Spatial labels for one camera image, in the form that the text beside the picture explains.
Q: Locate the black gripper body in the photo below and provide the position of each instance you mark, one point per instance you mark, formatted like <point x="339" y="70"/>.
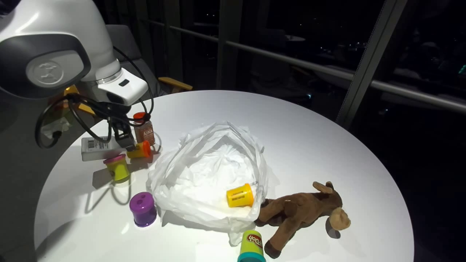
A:
<point x="113" y="114"/>

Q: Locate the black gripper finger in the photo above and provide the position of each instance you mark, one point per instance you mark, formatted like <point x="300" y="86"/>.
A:
<point x="125" y="140"/>

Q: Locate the red lid spice jar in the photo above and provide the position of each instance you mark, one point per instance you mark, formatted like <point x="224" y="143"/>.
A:
<point x="144" y="130"/>

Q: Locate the pink lid toy cup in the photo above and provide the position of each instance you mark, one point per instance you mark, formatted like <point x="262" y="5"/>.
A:
<point x="118" y="171"/>

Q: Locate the purple toy cup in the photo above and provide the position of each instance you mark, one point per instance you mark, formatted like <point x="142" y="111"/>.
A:
<point x="142" y="210"/>

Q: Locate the white plastic bag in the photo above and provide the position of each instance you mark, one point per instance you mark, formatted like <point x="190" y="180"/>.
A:
<point x="203" y="169"/>

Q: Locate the green teal toy cup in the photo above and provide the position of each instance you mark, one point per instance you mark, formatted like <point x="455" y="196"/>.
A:
<point x="251" y="245"/>

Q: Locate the brown plush moose toy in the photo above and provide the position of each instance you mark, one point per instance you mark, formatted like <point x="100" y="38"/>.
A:
<point x="297" y="210"/>

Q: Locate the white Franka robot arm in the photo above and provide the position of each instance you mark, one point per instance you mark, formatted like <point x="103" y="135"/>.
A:
<point x="48" y="30"/>

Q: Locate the wooden chair armrest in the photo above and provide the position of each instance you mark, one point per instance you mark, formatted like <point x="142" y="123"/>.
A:
<point x="87" y="108"/>
<point x="174" y="84"/>

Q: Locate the wrist camera on wooden mount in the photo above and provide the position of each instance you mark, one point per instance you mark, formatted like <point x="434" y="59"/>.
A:
<point x="69" y="92"/>

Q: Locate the grey horizontal window rail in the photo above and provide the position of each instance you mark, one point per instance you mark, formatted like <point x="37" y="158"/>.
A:
<point x="349" y="78"/>

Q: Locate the grey window frame post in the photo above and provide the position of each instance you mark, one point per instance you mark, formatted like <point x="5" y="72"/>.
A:
<point x="371" y="59"/>

